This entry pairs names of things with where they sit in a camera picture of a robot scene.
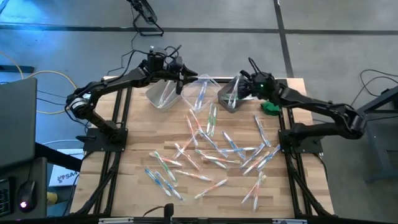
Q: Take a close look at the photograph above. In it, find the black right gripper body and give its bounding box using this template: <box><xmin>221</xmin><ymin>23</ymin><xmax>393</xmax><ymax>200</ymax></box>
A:
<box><xmin>248</xmin><ymin>72</ymin><xmax>279</xmax><ymax>101</ymax></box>

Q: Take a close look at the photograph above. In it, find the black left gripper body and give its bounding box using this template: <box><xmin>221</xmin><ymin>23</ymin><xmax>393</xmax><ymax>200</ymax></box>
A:
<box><xmin>141</xmin><ymin>45</ymin><xmax>185</xmax><ymax>82</ymax></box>

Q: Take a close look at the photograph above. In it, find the green toothbrush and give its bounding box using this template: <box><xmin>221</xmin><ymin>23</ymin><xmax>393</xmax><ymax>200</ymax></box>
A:
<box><xmin>210</xmin><ymin>106</ymin><xmax>218</xmax><ymax>138</ymax></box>
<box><xmin>195</xmin><ymin>149</ymin><xmax>230</xmax><ymax>169</ymax></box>
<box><xmin>206</xmin><ymin>103</ymin><xmax>215</xmax><ymax>135</ymax></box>
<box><xmin>154</xmin><ymin>151</ymin><xmax>178</xmax><ymax>184</ymax></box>
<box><xmin>228</xmin><ymin>73</ymin><xmax>243</xmax><ymax>109</ymax></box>

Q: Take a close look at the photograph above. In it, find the grey plastic bin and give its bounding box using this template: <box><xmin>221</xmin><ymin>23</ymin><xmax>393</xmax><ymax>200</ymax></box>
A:
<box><xmin>217</xmin><ymin>76</ymin><xmax>259</xmax><ymax>113</ymax></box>

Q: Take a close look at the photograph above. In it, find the green cloth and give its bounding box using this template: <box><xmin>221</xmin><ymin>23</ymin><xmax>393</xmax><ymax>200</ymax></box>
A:
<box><xmin>260</xmin><ymin>101</ymin><xmax>280</xmax><ymax>116</ymax></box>

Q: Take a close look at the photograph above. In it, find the beige plastic bin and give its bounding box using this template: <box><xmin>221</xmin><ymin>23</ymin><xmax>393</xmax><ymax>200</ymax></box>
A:
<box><xmin>145</xmin><ymin>77</ymin><xmax>184</xmax><ymax>113</ymax></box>

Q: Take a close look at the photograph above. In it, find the clear plastic bin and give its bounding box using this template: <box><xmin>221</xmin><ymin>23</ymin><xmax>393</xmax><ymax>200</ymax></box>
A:
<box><xmin>181</xmin><ymin>73</ymin><xmax>222</xmax><ymax>113</ymax></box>

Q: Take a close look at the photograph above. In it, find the black floor fan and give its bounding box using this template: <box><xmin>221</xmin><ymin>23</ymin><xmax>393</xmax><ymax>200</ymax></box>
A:
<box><xmin>126</xmin><ymin>0</ymin><xmax>165</xmax><ymax>37</ymax></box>

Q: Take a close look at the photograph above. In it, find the toothbrush in clear wrapper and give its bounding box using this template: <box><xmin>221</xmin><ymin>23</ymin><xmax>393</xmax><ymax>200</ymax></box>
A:
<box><xmin>242</xmin><ymin>151</ymin><xmax>271</xmax><ymax>177</ymax></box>

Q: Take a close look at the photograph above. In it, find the grey metal cart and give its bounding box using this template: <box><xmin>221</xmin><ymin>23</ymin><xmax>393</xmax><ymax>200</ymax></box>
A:
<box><xmin>357</xmin><ymin>85</ymin><xmax>398</xmax><ymax>184</ymax></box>

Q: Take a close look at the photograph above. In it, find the black floor bar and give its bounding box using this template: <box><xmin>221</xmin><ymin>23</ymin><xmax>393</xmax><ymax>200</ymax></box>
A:
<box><xmin>0</xmin><ymin>64</ymin><xmax>35</xmax><ymax>74</ymax></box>

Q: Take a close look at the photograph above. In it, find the white cardboard box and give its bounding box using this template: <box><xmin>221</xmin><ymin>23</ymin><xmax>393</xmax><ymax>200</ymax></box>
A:
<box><xmin>48</xmin><ymin>148</ymin><xmax>83</xmax><ymax>187</ymax></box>

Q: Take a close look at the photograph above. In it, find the dark desk surface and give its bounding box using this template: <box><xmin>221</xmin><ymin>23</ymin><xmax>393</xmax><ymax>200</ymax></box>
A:
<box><xmin>0</xmin><ymin>157</ymin><xmax>48</xmax><ymax>220</ymax></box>

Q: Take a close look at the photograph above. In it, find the yellow object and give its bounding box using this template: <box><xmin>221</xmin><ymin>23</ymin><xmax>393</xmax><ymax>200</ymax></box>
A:
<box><xmin>46</xmin><ymin>191</ymin><xmax>60</xmax><ymax>206</ymax></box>

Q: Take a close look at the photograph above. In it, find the black computer mouse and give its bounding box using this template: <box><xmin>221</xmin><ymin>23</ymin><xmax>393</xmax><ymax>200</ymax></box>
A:
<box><xmin>17</xmin><ymin>179</ymin><xmax>38</xmax><ymax>214</ymax></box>

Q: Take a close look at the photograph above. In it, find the backlit keyboard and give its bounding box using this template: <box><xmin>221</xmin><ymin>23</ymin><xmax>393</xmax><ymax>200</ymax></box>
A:
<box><xmin>0</xmin><ymin>177</ymin><xmax>15</xmax><ymax>218</ymax></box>

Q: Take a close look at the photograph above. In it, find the black fan cable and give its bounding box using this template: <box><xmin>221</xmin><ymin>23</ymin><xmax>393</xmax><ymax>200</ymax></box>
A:
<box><xmin>106</xmin><ymin>30</ymin><xmax>140</xmax><ymax>77</ymax></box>

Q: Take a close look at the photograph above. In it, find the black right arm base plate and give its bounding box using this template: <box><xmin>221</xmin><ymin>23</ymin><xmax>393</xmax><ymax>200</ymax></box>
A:
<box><xmin>278</xmin><ymin>129</ymin><xmax>324</xmax><ymax>154</ymax></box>

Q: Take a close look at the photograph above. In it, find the black floor cable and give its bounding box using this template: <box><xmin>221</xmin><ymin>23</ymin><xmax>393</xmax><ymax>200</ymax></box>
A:
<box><xmin>349</xmin><ymin>68</ymin><xmax>398</xmax><ymax>110</ymax></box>

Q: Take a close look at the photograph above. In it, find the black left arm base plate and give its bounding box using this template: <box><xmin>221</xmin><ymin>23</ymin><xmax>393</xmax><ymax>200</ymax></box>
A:
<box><xmin>76</xmin><ymin>128</ymin><xmax>129</xmax><ymax>153</ymax></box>

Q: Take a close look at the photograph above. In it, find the yellow cable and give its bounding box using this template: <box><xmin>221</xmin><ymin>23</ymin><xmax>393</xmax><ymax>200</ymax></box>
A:
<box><xmin>0</xmin><ymin>51</ymin><xmax>84</xmax><ymax>115</ymax></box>

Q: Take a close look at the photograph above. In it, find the white bracket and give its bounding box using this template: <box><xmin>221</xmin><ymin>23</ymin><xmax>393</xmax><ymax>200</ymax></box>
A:
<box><xmin>98</xmin><ymin>217</ymin><xmax>134</xmax><ymax>224</ymax></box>
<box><xmin>272</xmin><ymin>218</ymin><xmax>308</xmax><ymax>224</ymax></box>

